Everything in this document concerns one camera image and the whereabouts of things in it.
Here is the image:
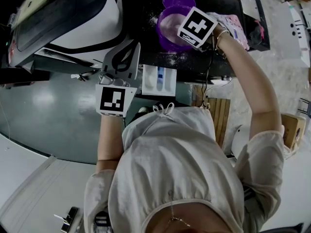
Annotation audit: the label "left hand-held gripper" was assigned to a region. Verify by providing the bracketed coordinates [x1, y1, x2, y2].
[95, 42, 142, 118]

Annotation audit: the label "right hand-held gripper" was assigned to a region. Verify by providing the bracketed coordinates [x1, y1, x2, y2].
[176, 6, 219, 51]

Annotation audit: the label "white powder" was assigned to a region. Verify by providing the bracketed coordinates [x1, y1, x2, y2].
[160, 15, 187, 42]

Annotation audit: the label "person's left forearm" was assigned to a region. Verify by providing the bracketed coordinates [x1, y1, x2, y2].
[95, 115, 125, 174]

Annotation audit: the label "person's right forearm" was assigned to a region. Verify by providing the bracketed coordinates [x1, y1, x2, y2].
[213, 23, 280, 123]

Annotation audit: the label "purple plastic bucket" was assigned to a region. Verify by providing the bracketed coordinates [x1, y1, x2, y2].
[156, 4, 196, 53]

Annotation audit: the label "pink patterned bag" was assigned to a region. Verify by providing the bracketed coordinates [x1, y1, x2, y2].
[206, 12, 250, 51]

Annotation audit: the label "person's black trousers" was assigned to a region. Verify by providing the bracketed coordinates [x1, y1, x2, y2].
[124, 100, 156, 128]

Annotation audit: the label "white grey appliance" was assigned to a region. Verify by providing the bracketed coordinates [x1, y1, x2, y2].
[6, 0, 138, 70]

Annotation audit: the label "beige flat board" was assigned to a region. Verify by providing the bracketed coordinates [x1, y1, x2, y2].
[11, 0, 59, 30]

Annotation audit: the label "person's white shirt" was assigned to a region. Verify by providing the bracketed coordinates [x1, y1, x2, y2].
[84, 105, 292, 233]

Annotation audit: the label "white toilet with black base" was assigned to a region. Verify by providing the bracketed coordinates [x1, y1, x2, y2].
[222, 124, 244, 160]

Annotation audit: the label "brown cardboard box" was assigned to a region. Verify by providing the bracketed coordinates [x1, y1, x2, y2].
[280, 113, 307, 150]

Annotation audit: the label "white door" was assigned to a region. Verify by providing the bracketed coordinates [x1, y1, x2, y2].
[0, 133, 98, 233]

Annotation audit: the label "person's neck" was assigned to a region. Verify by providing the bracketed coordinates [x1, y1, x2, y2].
[143, 200, 240, 233]

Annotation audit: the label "gold bracelet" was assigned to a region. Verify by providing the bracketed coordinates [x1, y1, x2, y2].
[215, 29, 231, 51]

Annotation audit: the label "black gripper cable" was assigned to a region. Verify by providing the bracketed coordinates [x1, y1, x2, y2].
[197, 36, 216, 108]

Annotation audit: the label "black frame table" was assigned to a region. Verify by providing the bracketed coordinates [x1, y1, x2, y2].
[239, 0, 272, 52]

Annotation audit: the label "thin gold necklace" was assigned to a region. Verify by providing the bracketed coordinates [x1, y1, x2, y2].
[169, 204, 192, 228]

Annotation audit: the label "silver door handle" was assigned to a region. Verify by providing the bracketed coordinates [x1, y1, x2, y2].
[53, 206, 79, 233]

